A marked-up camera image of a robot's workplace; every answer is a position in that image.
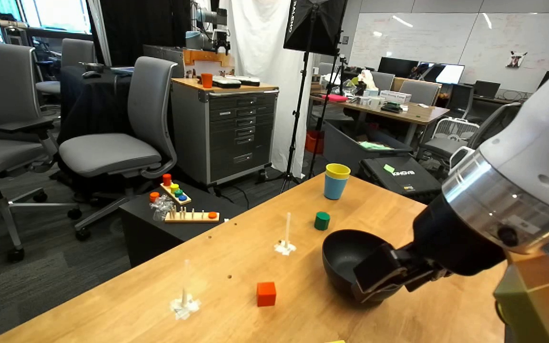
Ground grey office chair left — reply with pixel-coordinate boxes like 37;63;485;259
0;44;83;261

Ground grey drawer cabinet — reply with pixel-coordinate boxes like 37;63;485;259
172;78;279;187

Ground wooden peg toy board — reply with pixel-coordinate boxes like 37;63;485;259
165;208;222;223

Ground yellow and blue stacked cups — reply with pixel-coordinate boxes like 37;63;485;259
325;162;351;200

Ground colourful stacking toy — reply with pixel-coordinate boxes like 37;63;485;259
161;173;191;206

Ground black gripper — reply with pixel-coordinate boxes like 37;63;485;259
353;194;506;305

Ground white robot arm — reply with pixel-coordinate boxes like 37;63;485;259
351;80;549;303

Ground grey office chair near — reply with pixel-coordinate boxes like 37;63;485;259
60;55;178;240

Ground black softbox light stand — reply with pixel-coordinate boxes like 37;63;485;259
275;0;348;183

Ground orange cup on cabinet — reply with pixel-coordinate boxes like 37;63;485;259
201;72;214;87

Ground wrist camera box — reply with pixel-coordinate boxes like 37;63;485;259
494;255;549;343

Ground black bowl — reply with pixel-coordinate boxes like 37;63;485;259
323;228;393;307

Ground wooden office desk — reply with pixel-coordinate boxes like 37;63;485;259
313;95;449;145

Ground clear plastic stand near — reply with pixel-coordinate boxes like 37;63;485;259
170;259;201;320

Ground green cylinder block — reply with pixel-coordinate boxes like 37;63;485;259
313;211;330;230

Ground black low table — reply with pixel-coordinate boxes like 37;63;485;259
119;183;243;267

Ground red cube block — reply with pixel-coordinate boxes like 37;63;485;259
256;282;277;307

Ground grey office chair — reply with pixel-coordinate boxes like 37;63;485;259
0;44;83;261
60;55;178;240

